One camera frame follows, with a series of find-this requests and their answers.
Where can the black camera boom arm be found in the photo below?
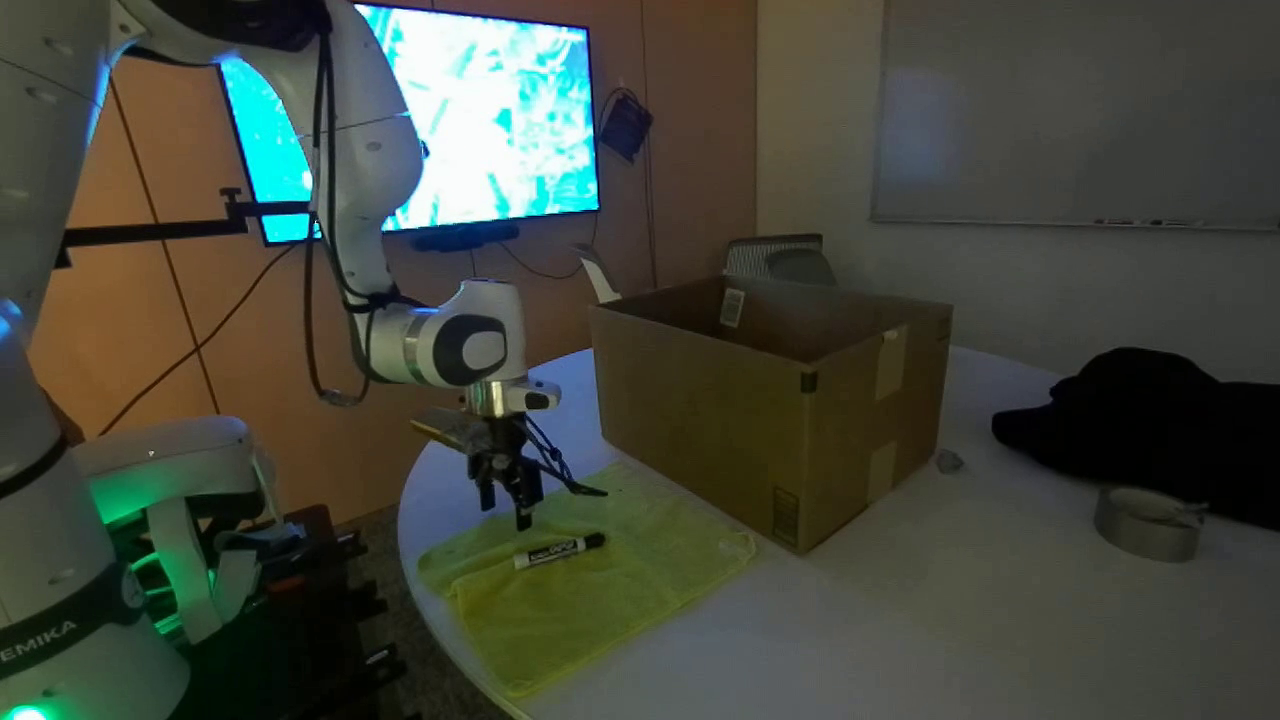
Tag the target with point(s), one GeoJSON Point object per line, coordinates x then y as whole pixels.
{"type": "Point", "coordinates": [161, 229]}

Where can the black robot stand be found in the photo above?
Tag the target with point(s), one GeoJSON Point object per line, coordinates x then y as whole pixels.
{"type": "Point", "coordinates": [292, 625]}

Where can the black marker with white label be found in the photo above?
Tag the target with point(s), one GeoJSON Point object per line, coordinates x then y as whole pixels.
{"type": "Point", "coordinates": [560, 550]}

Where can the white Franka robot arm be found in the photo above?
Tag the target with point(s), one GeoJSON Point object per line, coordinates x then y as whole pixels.
{"type": "Point", "coordinates": [53, 625]}

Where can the wall-mounted TV screen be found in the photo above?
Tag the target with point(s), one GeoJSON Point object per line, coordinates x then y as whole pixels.
{"type": "Point", "coordinates": [521, 105]}

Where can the small grey object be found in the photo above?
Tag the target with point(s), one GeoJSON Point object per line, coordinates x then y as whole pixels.
{"type": "Point", "coordinates": [948, 463]}

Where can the yellow-green towel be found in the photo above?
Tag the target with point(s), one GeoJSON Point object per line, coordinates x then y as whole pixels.
{"type": "Point", "coordinates": [587, 614]}

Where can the black wall-mounted device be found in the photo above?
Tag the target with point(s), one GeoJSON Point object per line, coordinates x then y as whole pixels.
{"type": "Point", "coordinates": [626, 125]}

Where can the open cardboard box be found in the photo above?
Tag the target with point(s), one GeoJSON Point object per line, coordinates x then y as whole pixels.
{"type": "Point", "coordinates": [720, 414]}

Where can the grey tape roll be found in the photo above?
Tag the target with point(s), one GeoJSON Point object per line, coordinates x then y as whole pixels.
{"type": "Point", "coordinates": [1149, 525]}

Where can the black cloth bundle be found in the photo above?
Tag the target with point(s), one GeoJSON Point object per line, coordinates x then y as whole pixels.
{"type": "Point", "coordinates": [1163, 425]}

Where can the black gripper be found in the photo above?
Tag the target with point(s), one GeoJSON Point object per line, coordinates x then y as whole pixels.
{"type": "Point", "coordinates": [506, 445]}

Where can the wall whiteboard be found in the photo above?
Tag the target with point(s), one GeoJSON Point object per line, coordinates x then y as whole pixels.
{"type": "Point", "coordinates": [1081, 105]}

